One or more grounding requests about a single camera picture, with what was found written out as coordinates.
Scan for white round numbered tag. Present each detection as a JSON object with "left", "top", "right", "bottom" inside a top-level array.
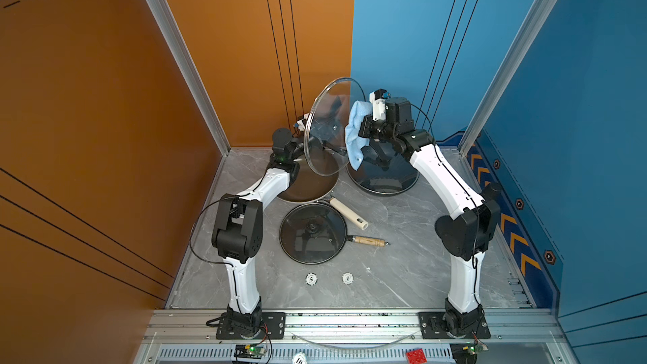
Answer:
[{"left": 291, "top": 352, "right": 308, "bottom": 364}]

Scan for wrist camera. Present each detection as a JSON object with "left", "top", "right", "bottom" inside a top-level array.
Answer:
[
  {"left": 294, "top": 114, "right": 309, "bottom": 132},
  {"left": 369, "top": 89, "right": 389, "bottom": 121}
]

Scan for left aluminium corner post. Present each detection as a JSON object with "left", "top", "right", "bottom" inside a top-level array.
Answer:
[{"left": 145, "top": 0, "right": 231, "bottom": 156}]

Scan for red perforated block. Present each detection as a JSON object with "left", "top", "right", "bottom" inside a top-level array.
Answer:
[{"left": 405, "top": 349, "right": 427, "bottom": 364}]

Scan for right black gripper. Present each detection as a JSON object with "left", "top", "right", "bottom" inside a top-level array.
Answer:
[{"left": 355, "top": 115, "right": 399, "bottom": 146}]

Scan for green circuit board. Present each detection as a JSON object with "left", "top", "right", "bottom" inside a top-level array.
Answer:
[{"left": 232, "top": 344, "right": 269, "bottom": 363}]

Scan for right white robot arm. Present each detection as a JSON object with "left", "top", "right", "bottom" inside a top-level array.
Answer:
[{"left": 345, "top": 91, "right": 501, "bottom": 341}]

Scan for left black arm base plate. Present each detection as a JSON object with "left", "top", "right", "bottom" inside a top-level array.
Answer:
[{"left": 216, "top": 311, "right": 286, "bottom": 341}]

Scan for large glass pot lid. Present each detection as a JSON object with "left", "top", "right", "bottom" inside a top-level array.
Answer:
[{"left": 304, "top": 77, "right": 366, "bottom": 176}]

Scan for aluminium front rail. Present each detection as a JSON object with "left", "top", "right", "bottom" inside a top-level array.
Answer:
[{"left": 143, "top": 308, "right": 566, "bottom": 345}]

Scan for white round marker one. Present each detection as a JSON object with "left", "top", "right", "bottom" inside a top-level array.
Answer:
[{"left": 342, "top": 273, "right": 354, "bottom": 285}]

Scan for small board with wires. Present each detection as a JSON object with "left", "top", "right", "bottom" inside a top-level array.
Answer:
[{"left": 463, "top": 343, "right": 489, "bottom": 356}]

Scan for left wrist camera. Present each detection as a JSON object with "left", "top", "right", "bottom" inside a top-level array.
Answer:
[{"left": 294, "top": 114, "right": 309, "bottom": 132}]

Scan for light blue microfibre cloth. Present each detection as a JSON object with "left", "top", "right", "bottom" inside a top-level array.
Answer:
[{"left": 345, "top": 101, "right": 372, "bottom": 170}]

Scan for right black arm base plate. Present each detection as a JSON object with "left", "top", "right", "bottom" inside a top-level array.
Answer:
[{"left": 417, "top": 312, "right": 491, "bottom": 340}]

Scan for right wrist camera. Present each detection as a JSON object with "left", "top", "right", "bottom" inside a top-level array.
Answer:
[{"left": 369, "top": 89, "right": 389, "bottom": 121}]

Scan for aluminium corner post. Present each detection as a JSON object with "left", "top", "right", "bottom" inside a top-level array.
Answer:
[
  {"left": 145, "top": 0, "right": 231, "bottom": 156},
  {"left": 458, "top": 0, "right": 558, "bottom": 158}
]

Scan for small pan wooden handle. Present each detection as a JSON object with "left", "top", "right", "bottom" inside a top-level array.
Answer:
[{"left": 279, "top": 201, "right": 391, "bottom": 266}]

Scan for white round marker five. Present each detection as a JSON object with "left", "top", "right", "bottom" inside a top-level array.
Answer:
[{"left": 305, "top": 273, "right": 318, "bottom": 286}]

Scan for right aluminium corner post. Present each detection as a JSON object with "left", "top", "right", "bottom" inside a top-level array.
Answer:
[{"left": 458, "top": 0, "right": 558, "bottom": 158}]

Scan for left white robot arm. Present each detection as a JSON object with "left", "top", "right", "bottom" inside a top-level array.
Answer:
[{"left": 212, "top": 128, "right": 303, "bottom": 339}]

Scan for brown wok cream handle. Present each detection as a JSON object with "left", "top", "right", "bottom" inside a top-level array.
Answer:
[{"left": 278, "top": 156, "right": 369, "bottom": 230}]

